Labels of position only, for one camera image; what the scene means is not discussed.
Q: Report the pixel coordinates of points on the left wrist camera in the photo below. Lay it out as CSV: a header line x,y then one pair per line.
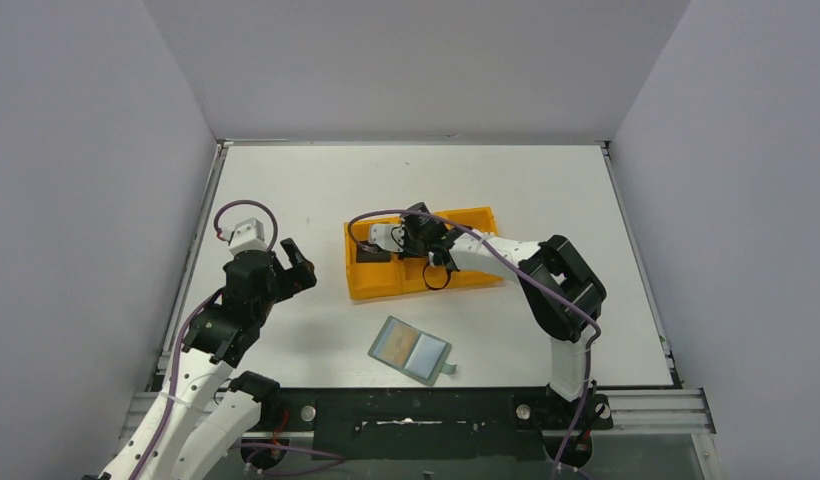
x,y
246,236

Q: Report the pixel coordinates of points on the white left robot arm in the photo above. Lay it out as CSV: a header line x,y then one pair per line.
x,y
175,440

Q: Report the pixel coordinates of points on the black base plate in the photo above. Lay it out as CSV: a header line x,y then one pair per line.
x,y
440,423

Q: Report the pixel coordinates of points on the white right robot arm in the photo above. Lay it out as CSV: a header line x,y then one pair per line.
x,y
563,293

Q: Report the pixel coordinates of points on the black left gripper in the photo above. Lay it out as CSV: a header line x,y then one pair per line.
x,y
280,270

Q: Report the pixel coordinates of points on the yellow three-compartment bin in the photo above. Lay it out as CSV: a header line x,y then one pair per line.
x,y
400,276

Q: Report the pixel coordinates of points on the green card holder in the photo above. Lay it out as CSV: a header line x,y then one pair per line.
x,y
427,361

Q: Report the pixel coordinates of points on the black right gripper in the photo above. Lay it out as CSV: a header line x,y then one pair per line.
x,y
405,238

